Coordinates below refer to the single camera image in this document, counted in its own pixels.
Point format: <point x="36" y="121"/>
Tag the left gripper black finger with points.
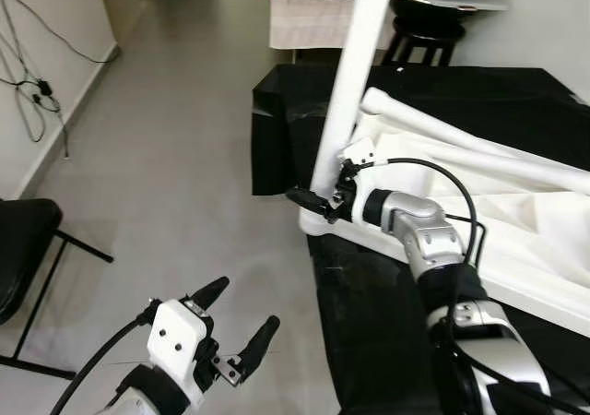
<point x="260" y="341"/>
<point x="210" y="293"/>

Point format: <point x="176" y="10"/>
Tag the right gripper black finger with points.
<point x="312" y="203"/>

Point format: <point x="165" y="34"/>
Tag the white plastic children table top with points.
<point x="516" y="231"/>

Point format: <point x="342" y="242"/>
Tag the black round stool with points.
<point x="424" y="41"/>

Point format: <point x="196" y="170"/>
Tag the pale patterned cloth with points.
<point x="304" y="18"/>

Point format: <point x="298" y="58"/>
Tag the black folding chair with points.
<point x="23" y="240"/>

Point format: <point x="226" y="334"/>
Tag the black wok pan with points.
<point x="424" y="9"/>

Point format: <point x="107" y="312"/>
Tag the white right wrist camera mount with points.
<point x="359" y="149"/>

